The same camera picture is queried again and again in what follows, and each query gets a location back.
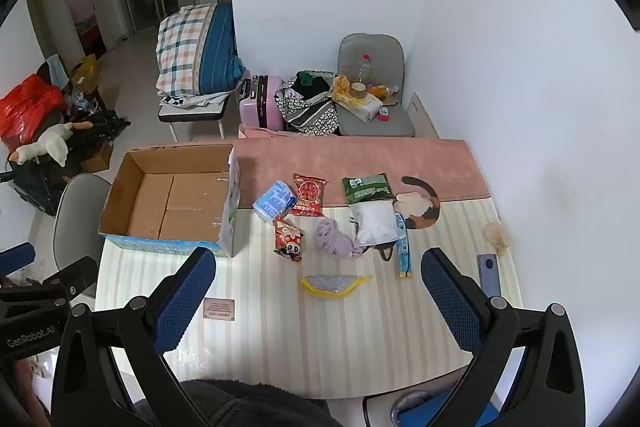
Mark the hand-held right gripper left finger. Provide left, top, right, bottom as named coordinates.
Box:
left=51, top=247, right=217, bottom=427

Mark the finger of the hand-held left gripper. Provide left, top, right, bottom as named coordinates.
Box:
left=0, top=243, right=37, bottom=275
left=0, top=256, right=99, bottom=308

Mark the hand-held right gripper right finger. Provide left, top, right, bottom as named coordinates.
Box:
left=421, top=248, right=586, bottom=427

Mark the long blue packet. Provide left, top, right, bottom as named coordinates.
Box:
left=394, top=213, right=415, bottom=279

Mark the cardboard box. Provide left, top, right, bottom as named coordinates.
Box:
left=98, top=144, right=242, bottom=258

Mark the white pouch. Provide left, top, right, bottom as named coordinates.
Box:
left=348, top=201, right=399, bottom=249

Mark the cartoon mushroom snack packet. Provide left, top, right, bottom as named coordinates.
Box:
left=273, top=217, right=306, bottom=262

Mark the yellow silver scouring pad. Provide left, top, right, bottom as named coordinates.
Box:
left=300, top=274, right=373, bottom=299

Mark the blue snack packet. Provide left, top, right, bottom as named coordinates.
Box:
left=252, top=180, right=297, bottom=225

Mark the purple cloth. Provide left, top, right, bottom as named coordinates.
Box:
left=315, top=217, right=368, bottom=259

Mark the green packet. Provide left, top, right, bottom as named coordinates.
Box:
left=342, top=173, right=396, bottom=208

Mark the red snack packet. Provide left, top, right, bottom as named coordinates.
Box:
left=287, top=173, right=327, bottom=218

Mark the grey smartphone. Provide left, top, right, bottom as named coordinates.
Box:
left=476, top=254, right=502, bottom=298

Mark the white plastic chair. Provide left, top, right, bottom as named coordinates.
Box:
left=52, top=173, right=113, bottom=298

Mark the crumpled tissue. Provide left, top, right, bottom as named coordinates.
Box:
left=484, top=222, right=510, bottom=254

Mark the blue chair seat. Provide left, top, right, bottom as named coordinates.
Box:
left=362, top=389, right=501, bottom=427

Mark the white goose plush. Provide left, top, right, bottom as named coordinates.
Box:
left=11, top=123, right=96, bottom=168

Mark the person's dark clothing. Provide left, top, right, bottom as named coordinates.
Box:
left=135, top=379, right=341, bottom=427

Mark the pink striped table mat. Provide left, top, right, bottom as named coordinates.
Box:
left=94, top=138, right=523, bottom=400

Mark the red plastic bag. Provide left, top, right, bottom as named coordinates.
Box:
left=0, top=74, right=66, bottom=140

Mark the black bag heap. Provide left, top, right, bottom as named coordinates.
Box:
left=65, top=107, right=131, bottom=158

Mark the white stool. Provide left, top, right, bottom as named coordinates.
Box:
left=159, top=89, right=238, bottom=142

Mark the pink folded cloth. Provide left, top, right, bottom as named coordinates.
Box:
left=237, top=124, right=341, bottom=140

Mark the brown paper bag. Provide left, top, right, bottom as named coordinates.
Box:
left=70, top=54, right=99, bottom=95

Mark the pink suitcase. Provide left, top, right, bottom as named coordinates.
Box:
left=239, top=75, right=286, bottom=130

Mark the white paper box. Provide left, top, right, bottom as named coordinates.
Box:
left=340, top=93, right=383, bottom=122

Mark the black white patterned bag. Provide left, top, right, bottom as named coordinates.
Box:
left=274, top=71, right=341, bottom=138

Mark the yellow plastic bag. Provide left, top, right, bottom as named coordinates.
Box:
left=331, top=75, right=353, bottom=106

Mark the clear plastic bottle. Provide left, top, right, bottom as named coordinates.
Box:
left=352, top=53, right=377, bottom=95

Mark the dark clothing in bag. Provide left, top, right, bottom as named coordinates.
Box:
left=292, top=71, right=332, bottom=100

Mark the blue blanket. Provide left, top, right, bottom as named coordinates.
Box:
left=197, top=2, right=247, bottom=94

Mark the grey cushioned chair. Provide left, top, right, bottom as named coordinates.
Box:
left=336, top=33, right=416, bottom=138

